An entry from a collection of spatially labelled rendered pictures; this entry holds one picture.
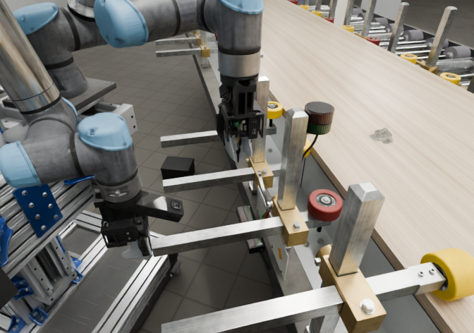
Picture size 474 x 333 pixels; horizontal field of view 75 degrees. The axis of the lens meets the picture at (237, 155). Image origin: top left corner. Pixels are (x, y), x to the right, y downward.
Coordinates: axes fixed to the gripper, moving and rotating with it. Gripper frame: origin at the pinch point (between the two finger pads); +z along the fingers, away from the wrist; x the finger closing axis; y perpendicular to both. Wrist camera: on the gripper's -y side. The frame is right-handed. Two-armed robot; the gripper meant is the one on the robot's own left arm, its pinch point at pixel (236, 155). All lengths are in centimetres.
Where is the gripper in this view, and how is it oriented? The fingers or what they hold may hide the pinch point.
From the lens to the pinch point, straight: 69.7
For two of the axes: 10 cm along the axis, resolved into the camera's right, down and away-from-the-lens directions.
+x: 9.7, -1.3, 1.8
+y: 2.2, 5.7, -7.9
